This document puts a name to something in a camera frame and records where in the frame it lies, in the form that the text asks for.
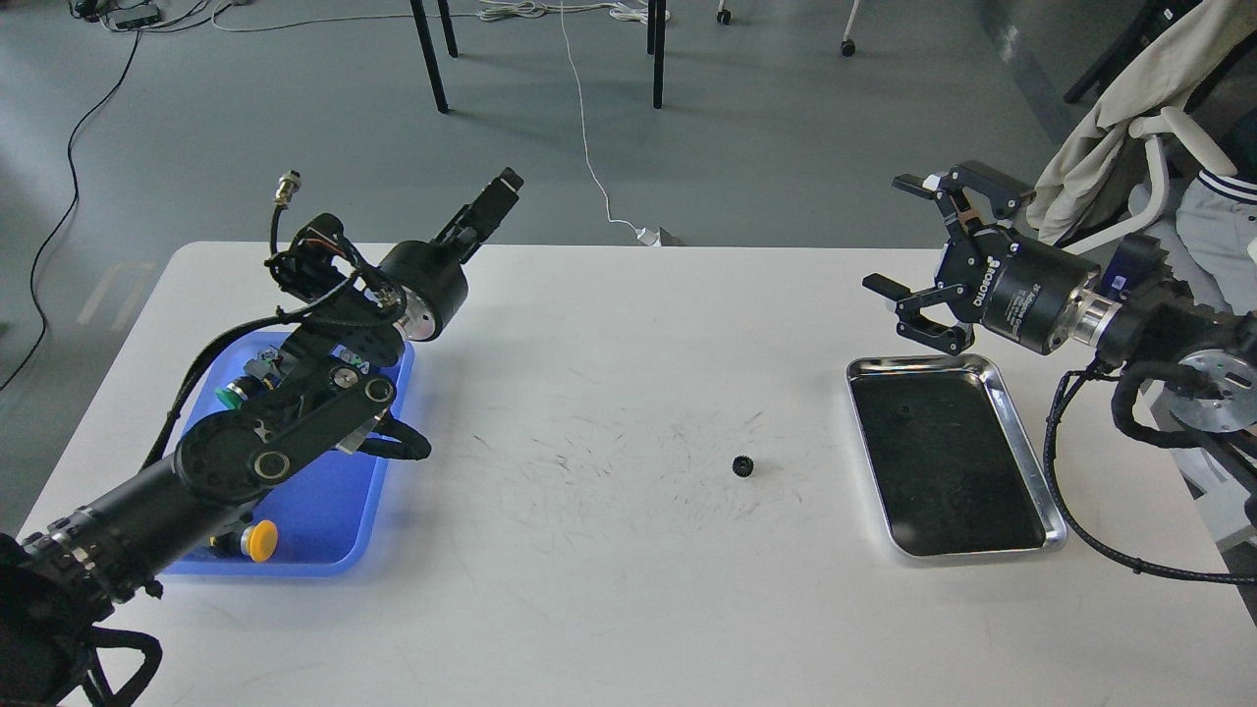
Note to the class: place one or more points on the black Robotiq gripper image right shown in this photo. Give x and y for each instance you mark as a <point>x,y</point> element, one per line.
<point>1018,288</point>

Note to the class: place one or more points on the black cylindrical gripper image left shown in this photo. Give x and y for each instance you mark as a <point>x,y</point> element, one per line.
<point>431,275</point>

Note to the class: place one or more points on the black robot arm image left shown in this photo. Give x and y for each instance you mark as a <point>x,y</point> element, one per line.
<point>258,404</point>

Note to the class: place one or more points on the silver metal tray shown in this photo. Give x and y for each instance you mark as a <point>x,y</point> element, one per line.
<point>958,482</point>

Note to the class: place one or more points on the blue plastic tray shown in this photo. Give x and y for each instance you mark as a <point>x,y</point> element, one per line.
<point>325,514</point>

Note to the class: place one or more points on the beige jacket on chair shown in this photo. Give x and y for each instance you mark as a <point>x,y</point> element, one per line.
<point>1100,161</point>

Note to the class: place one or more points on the black table leg left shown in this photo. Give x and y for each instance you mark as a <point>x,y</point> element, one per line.
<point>428,48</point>

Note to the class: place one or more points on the black table leg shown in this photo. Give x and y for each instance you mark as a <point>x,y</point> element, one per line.
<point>428,48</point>
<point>656,19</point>

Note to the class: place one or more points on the green push button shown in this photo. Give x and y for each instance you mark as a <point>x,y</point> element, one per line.
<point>260,374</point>

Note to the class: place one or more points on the black table leg right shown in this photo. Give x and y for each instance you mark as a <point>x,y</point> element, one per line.
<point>656,19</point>

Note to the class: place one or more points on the yellow push button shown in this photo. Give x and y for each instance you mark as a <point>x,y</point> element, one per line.
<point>255,542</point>

